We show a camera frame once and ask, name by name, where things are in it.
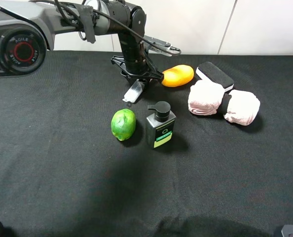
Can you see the black tablecloth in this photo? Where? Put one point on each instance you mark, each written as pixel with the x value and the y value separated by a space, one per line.
pixel 64 174

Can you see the white translucent plastic case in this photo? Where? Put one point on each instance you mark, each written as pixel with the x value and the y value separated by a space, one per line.
pixel 134 92

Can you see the orange yellow mango fruit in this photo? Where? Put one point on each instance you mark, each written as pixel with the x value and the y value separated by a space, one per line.
pixel 177 76

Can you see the green lime fruit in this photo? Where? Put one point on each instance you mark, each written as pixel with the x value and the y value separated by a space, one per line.
pixel 123 124

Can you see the black white board eraser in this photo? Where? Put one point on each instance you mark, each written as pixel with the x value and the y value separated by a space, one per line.
pixel 210 72

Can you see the black pump dispenser bottle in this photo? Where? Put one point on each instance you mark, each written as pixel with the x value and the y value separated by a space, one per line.
pixel 160 124

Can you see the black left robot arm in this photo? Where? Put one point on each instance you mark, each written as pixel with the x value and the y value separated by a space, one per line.
pixel 28 30

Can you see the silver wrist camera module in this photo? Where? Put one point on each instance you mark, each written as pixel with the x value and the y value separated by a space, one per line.
pixel 160 46

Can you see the pink rolled towel black band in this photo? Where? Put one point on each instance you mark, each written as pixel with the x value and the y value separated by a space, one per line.
pixel 209 98

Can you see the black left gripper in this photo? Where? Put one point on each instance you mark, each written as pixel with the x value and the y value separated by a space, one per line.
pixel 135 64

